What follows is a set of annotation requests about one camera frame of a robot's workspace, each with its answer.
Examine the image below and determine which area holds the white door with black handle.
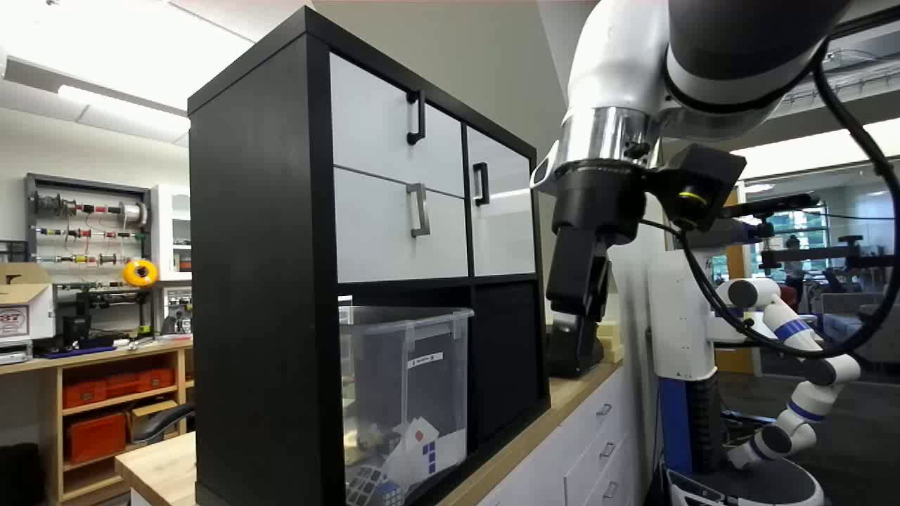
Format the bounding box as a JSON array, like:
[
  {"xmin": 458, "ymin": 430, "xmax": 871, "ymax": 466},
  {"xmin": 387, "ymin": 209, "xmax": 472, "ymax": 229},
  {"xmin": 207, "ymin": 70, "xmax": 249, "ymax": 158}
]
[{"xmin": 465, "ymin": 123, "xmax": 540, "ymax": 282}]

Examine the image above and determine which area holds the large orange storage bin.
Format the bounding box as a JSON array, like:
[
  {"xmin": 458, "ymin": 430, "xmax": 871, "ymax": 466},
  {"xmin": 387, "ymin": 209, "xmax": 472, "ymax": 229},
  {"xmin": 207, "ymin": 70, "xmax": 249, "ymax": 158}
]
[{"xmin": 64, "ymin": 410, "xmax": 131, "ymax": 463}]

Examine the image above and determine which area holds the yellow spool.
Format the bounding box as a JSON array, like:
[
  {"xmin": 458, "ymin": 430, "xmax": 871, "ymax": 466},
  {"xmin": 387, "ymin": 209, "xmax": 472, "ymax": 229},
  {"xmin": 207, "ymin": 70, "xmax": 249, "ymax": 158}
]
[{"xmin": 120, "ymin": 255, "xmax": 162, "ymax": 292}]

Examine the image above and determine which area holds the black cube shelf unit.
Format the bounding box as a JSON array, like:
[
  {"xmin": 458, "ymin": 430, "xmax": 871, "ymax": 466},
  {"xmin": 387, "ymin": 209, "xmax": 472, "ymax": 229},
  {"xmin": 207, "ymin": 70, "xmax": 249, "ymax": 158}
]
[{"xmin": 185, "ymin": 5, "xmax": 553, "ymax": 506}]

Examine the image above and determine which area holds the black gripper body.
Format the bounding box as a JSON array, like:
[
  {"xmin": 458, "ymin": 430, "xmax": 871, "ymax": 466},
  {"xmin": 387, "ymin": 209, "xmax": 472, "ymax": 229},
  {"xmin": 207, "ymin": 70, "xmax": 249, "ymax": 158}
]
[{"xmin": 549, "ymin": 161, "xmax": 652, "ymax": 251}]

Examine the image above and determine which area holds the white cabinet with wooden top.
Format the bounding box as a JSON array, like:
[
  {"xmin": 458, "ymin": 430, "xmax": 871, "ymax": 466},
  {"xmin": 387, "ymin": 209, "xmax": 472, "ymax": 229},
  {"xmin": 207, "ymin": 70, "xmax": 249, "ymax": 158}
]
[{"xmin": 114, "ymin": 321, "xmax": 649, "ymax": 506}]

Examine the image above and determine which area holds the black benchtop machine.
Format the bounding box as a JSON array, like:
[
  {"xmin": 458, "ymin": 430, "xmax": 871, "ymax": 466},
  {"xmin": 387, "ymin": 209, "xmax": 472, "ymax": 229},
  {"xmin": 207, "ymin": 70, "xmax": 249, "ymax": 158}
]
[{"xmin": 53, "ymin": 284, "xmax": 157, "ymax": 355}]

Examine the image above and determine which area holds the white and blue mobile robot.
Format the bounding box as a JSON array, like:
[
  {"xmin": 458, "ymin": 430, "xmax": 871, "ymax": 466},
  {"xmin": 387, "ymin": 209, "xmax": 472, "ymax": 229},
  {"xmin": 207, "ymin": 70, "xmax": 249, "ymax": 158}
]
[{"xmin": 645, "ymin": 251, "xmax": 865, "ymax": 506}]

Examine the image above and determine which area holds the white drawer with silver handle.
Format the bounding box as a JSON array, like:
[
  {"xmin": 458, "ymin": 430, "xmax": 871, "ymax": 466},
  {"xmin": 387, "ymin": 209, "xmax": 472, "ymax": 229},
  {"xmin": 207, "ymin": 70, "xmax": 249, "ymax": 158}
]
[{"xmin": 331, "ymin": 165, "xmax": 472, "ymax": 286}]

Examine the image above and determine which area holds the clear plastic storage box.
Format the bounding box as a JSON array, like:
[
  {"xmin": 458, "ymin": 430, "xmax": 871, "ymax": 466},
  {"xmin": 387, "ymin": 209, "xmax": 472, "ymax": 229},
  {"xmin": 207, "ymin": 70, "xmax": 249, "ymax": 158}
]
[{"xmin": 335, "ymin": 305, "xmax": 477, "ymax": 506}]

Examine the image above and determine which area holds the white drawer with black handle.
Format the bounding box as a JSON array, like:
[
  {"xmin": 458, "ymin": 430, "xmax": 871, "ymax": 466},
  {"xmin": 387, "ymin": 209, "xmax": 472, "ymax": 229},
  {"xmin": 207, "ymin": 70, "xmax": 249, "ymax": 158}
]
[{"xmin": 327, "ymin": 52, "xmax": 466, "ymax": 199}]

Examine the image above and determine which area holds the white benchtop device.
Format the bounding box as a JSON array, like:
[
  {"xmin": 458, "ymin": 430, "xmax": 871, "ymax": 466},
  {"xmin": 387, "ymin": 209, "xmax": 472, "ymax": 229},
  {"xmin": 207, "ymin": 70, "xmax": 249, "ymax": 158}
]
[{"xmin": 157, "ymin": 278, "xmax": 196, "ymax": 338}]

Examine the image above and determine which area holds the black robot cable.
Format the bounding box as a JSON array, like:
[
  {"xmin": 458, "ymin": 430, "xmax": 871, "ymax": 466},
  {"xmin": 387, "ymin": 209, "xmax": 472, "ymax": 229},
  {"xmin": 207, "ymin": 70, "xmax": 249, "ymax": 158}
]
[{"xmin": 640, "ymin": 39, "xmax": 900, "ymax": 362}]

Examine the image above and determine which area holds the wall tool board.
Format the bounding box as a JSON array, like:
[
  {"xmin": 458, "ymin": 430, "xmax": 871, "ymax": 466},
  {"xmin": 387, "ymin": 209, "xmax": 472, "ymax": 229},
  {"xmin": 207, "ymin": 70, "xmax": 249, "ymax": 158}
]
[{"xmin": 22, "ymin": 172, "xmax": 157, "ymax": 275}]

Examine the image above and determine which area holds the wooden workbench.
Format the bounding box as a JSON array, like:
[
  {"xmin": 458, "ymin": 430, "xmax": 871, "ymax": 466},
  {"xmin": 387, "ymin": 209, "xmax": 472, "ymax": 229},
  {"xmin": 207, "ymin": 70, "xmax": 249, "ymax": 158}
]
[{"xmin": 0, "ymin": 336, "xmax": 196, "ymax": 506}]

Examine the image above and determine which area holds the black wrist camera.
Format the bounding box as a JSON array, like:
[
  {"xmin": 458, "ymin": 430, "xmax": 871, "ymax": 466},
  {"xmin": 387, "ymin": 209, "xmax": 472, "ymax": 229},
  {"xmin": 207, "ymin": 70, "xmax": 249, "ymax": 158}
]
[{"xmin": 649, "ymin": 140, "xmax": 751, "ymax": 234}]

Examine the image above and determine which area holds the black tabletop device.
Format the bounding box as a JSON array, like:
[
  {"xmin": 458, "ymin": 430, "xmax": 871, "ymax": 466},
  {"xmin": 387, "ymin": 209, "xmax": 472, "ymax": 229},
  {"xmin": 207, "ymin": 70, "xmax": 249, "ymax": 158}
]
[{"xmin": 543, "ymin": 317, "xmax": 607, "ymax": 379}]

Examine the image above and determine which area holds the beige cardboard box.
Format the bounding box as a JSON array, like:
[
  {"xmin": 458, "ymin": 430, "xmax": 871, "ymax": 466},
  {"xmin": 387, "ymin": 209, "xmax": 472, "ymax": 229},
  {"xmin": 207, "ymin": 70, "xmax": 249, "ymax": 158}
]
[{"xmin": 0, "ymin": 261, "xmax": 60, "ymax": 351}]

